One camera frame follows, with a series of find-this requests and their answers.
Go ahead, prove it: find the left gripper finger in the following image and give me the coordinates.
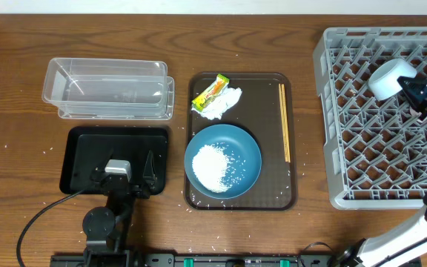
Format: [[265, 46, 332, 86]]
[[94, 149, 113, 173], [142, 151, 158, 189]]

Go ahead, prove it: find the light blue bowl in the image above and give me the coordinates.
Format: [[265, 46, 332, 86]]
[[368, 59, 417, 101]]

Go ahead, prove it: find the wooden chopstick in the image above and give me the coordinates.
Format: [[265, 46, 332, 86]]
[[279, 84, 291, 162], [278, 84, 290, 162]]

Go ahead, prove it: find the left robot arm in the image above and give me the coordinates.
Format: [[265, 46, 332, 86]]
[[82, 151, 159, 267]]

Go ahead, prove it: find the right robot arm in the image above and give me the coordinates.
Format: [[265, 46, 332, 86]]
[[328, 64, 427, 266]]

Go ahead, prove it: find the grey dishwasher rack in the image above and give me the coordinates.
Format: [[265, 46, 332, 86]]
[[313, 27, 427, 210]]

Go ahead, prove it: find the black plastic tray bin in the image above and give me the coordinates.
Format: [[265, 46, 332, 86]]
[[59, 126, 168, 195]]

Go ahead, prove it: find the pile of white rice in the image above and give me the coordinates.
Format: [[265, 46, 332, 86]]
[[192, 145, 231, 193]]

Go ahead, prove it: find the clear plastic bin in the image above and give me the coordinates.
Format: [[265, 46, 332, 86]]
[[42, 58, 168, 108]]

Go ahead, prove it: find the dark blue plate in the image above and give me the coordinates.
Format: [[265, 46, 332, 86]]
[[184, 124, 262, 200]]

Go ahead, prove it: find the crumpled white tissue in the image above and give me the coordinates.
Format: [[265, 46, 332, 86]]
[[191, 88, 242, 120]]

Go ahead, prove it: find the yellow green snack wrapper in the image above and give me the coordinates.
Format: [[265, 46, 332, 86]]
[[191, 74, 230, 112]]

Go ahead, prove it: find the dark brown serving tray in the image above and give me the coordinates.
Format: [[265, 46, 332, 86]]
[[184, 73, 298, 211]]

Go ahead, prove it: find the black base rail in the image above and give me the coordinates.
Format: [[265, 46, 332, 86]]
[[49, 253, 422, 267]]

